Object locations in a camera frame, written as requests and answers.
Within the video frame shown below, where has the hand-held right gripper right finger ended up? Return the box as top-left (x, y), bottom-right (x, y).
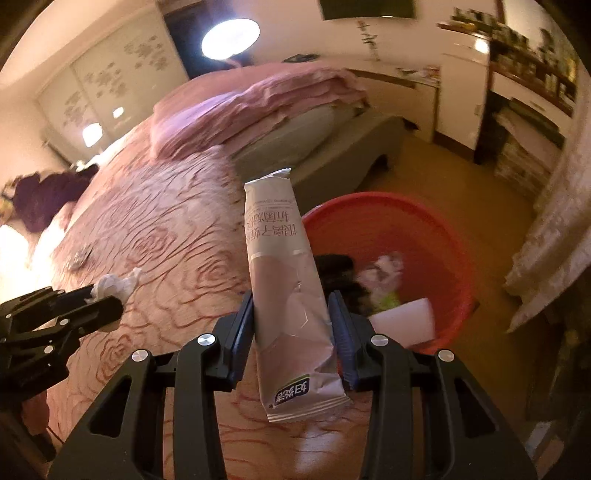
top-left (327, 291), bottom-right (539, 480)

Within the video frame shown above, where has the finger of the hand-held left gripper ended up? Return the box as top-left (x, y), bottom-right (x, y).
top-left (0, 285), bottom-right (95, 333)
top-left (37, 295), bottom-right (125, 356)

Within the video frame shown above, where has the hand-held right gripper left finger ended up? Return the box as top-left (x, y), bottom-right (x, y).
top-left (48, 291), bottom-right (256, 480)

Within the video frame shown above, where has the white tissue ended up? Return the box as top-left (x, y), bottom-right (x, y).
top-left (91, 267), bottom-right (141, 333)

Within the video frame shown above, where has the white long packet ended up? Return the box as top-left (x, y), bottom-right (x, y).
top-left (243, 168), bottom-right (348, 424)

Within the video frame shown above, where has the white cup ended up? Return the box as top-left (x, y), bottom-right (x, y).
top-left (367, 298), bottom-right (437, 349)

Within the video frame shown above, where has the black item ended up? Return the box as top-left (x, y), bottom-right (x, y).
top-left (316, 253), bottom-right (370, 315)

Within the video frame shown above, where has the red plastic mesh basket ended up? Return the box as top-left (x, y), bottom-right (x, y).
top-left (300, 191), bottom-right (476, 356)

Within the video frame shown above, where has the small dark wrapper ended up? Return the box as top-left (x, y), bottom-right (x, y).
top-left (62, 249), bottom-right (93, 273)

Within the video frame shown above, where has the crumpled printed paper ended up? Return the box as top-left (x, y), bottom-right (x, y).
top-left (358, 251), bottom-right (404, 296)

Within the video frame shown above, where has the purple cloth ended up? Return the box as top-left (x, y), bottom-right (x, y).
top-left (9, 164), bottom-right (100, 234)

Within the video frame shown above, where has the pink rose-patterned bedspread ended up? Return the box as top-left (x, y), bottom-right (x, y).
top-left (23, 148), bottom-right (370, 480)

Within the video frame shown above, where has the grey mattress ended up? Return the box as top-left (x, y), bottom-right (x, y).
top-left (231, 106), bottom-right (365, 162)

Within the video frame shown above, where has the white lace curtain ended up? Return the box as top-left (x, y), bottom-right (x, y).
top-left (503, 115), bottom-right (591, 333)

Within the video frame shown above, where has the wardrobe with flower decals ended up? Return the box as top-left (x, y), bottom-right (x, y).
top-left (34, 9), bottom-right (190, 162)

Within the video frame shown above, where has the pink folded duvet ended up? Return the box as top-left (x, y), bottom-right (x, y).
top-left (150, 62), bottom-right (370, 160)

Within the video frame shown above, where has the white desk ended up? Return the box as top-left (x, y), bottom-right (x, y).
top-left (342, 67), bottom-right (439, 144)

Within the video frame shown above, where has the stack of cardboard boxes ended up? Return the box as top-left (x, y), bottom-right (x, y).
top-left (494, 99), bottom-right (566, 199)

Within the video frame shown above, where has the white cabinet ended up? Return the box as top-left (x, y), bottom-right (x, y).
top-left (436, 32), bottom-right (492, 153)

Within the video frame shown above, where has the pile of papers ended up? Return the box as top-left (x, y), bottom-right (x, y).
top-left (394, 66), bottom-right (439, 84)

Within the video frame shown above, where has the round bright lamp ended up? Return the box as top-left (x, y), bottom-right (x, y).
top-left (201, 18), bottom-right (257, 68)

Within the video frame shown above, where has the shelf of bottles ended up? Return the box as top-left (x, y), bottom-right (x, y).
top-left (450, 7), bottom-right (580, 116)

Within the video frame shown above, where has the grey bed frame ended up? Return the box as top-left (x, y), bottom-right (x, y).
top-left (231, 111), bottom-right (407, 195)

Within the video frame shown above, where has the wall-mounted black television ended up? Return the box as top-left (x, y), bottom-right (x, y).
top-left (318, 0), bottom-right (414, 21)

